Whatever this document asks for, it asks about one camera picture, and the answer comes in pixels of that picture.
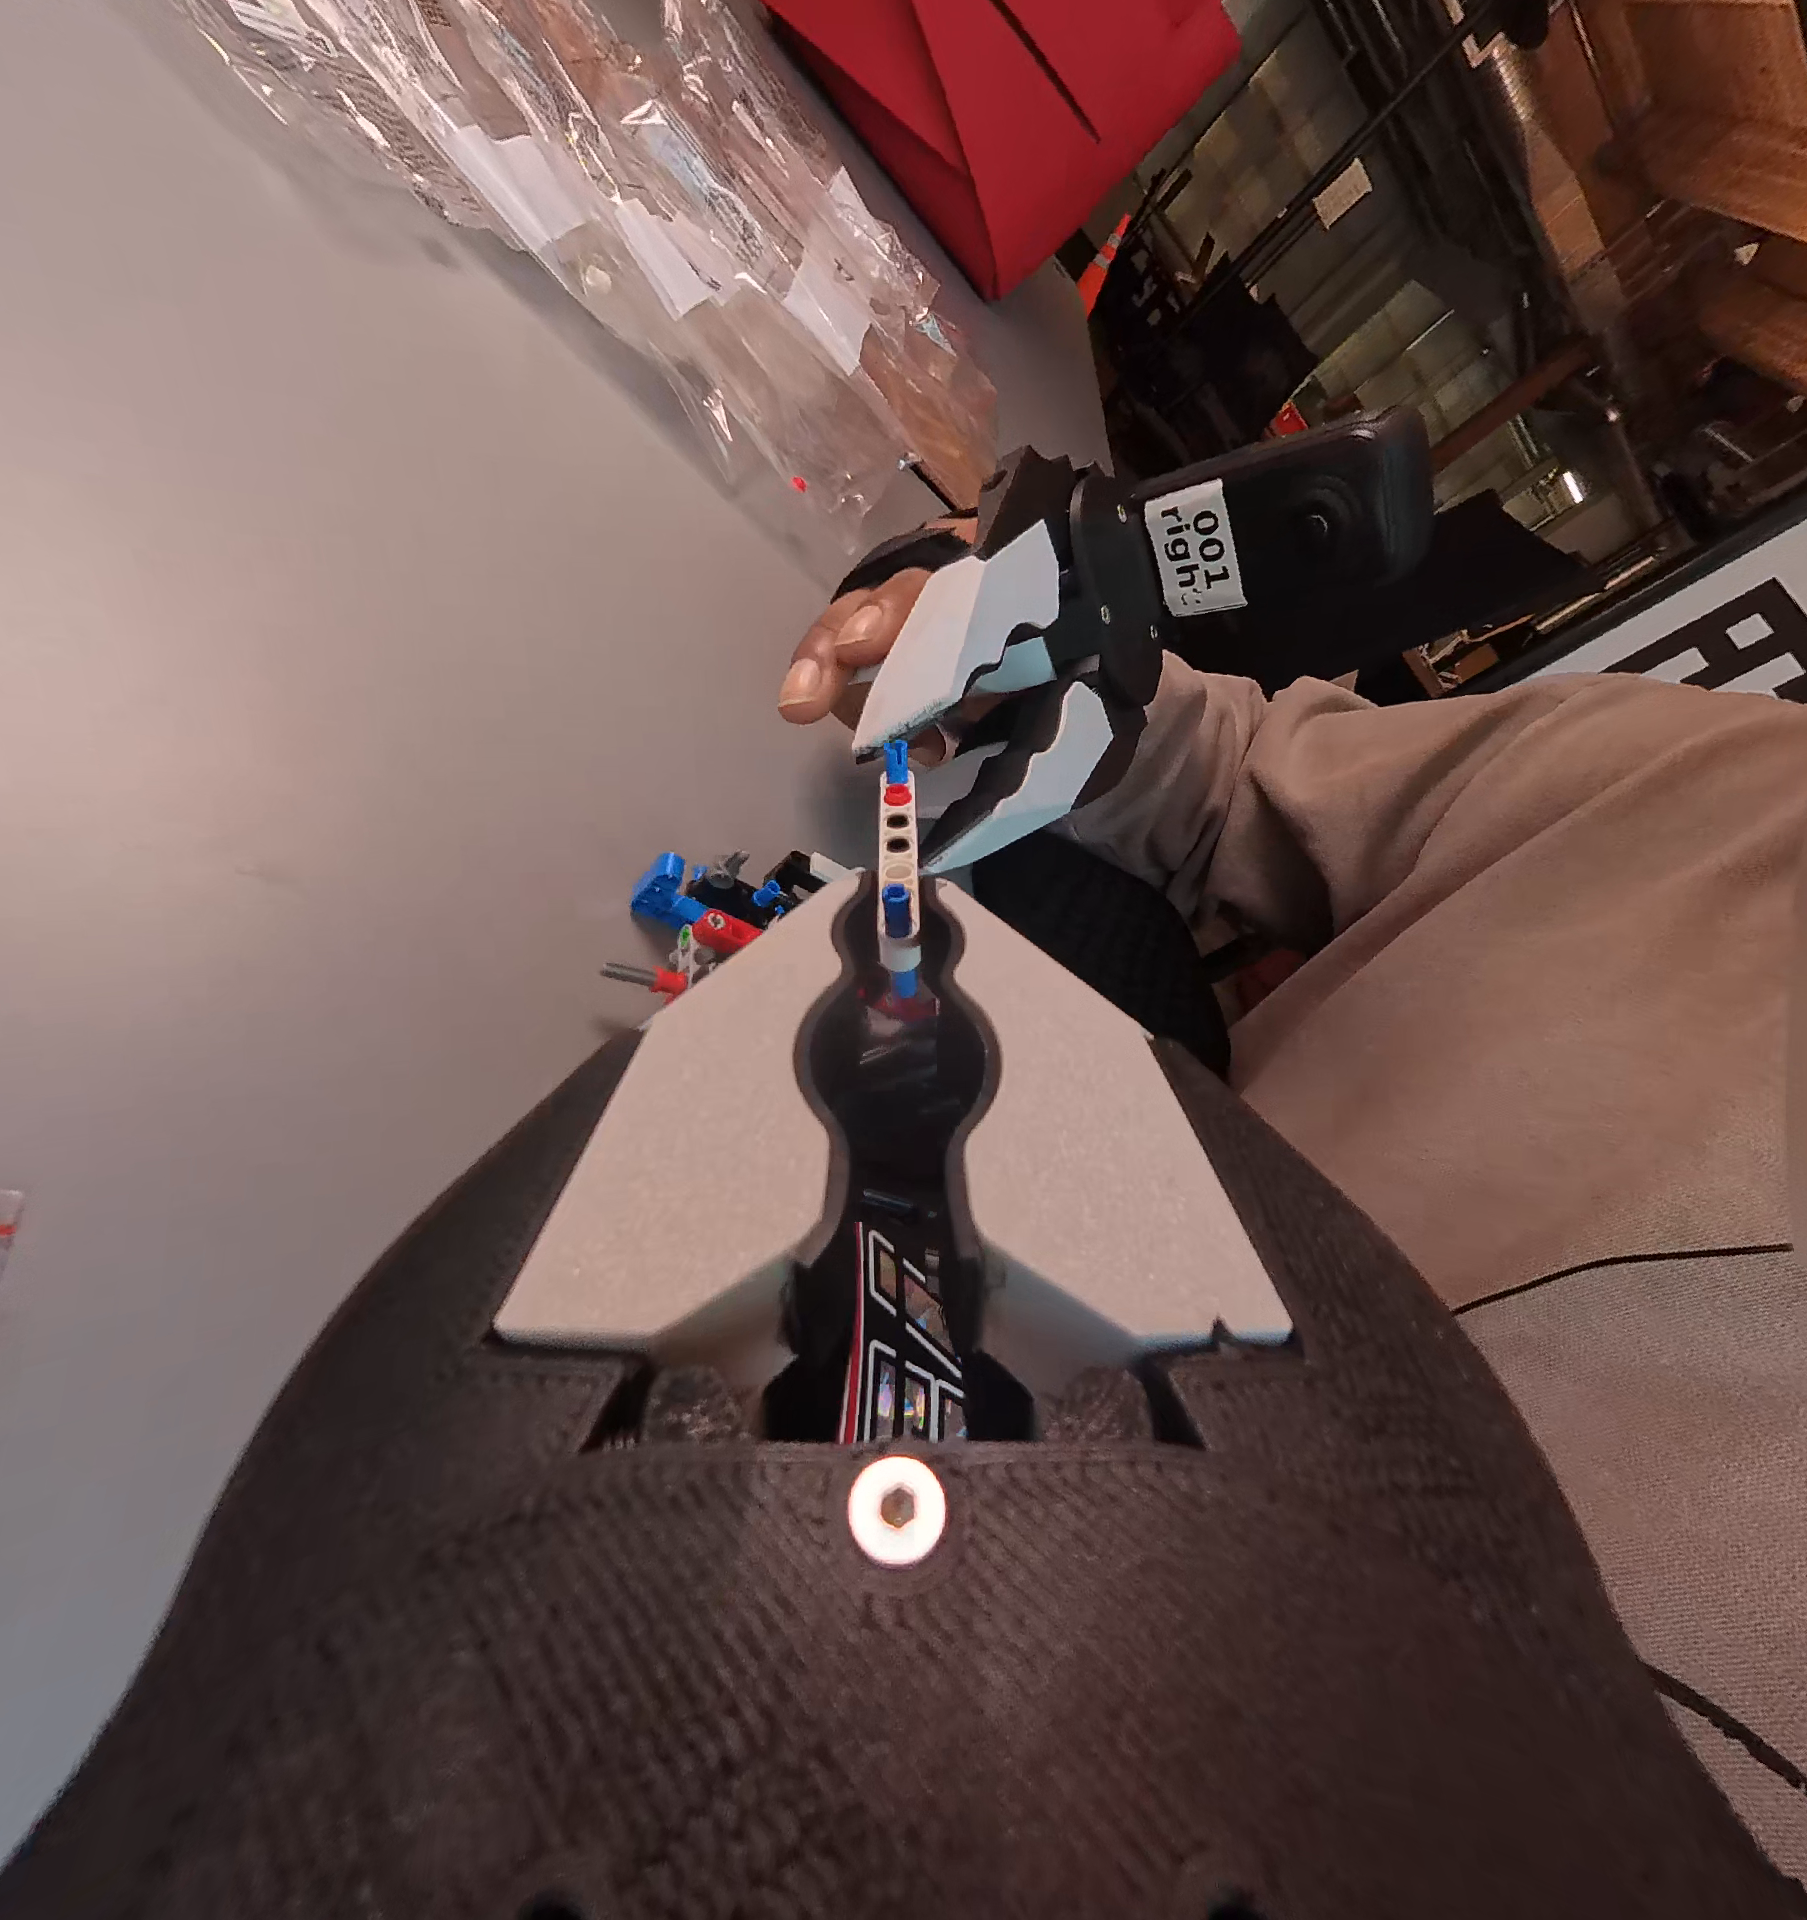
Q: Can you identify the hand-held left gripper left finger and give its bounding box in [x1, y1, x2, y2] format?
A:
[492, 875, 871, 1434]

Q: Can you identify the silver ventilation duct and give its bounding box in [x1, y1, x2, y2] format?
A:
[1466, 0, 1631, 360]

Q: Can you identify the white brick beam with pins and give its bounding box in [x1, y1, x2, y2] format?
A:
[862, 738, 942, 1022]

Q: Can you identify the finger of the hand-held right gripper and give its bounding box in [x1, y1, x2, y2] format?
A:
[850, 529, 1069, 761]
[921, 682, 1124, 870]

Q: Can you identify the grey desk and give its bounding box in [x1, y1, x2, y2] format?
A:
[0, 0, 1117, 1920]

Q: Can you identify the person's right forearm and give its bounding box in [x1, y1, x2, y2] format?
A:
[1059, 659, 1807, 979]

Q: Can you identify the black mesh chair pad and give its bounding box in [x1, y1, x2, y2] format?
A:
[980, 831, 1234, 1082]

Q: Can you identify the red felt bag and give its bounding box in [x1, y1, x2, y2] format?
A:
[768, 0, 1243, 301]

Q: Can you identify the pile of clear plastic bags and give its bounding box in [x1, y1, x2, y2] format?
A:
[168, 0, 1002, 520]

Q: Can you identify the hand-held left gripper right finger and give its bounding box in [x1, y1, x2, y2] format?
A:
[918, 884, 1300, 1429]

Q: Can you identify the framed marker poster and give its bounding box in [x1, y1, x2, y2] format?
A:
[1534, 481, 1807, 706]

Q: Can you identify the brick-built toy race car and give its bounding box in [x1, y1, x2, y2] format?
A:
[601, 846, 1029, 1447]

